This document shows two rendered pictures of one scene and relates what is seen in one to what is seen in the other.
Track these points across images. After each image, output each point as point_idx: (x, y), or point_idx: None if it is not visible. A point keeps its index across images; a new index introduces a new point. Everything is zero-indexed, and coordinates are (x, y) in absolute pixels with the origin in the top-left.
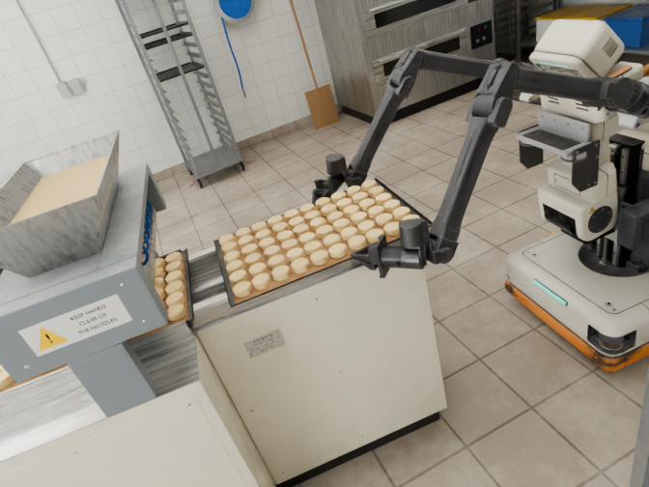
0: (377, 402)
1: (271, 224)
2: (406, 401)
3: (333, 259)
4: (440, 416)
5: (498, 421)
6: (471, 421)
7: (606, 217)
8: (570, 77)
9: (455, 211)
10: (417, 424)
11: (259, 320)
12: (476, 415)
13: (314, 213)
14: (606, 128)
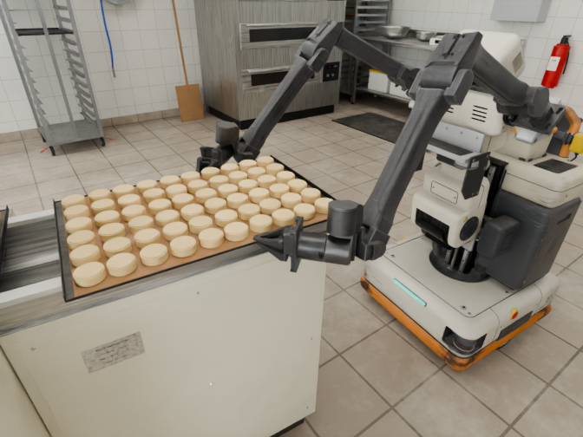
0: (246, 414)
1: (141, 189)
2: (277, 409)
3: (230, 242)
4: (304, 420)
5: (363, 424)
6: (336, 425)
7: (474, 227)
8: (509, 72)
9: (393, 197)
10: (281, 430)
11: (110, 320)
12: (340, 416)
13: (200, 182)
14: (490, 142)
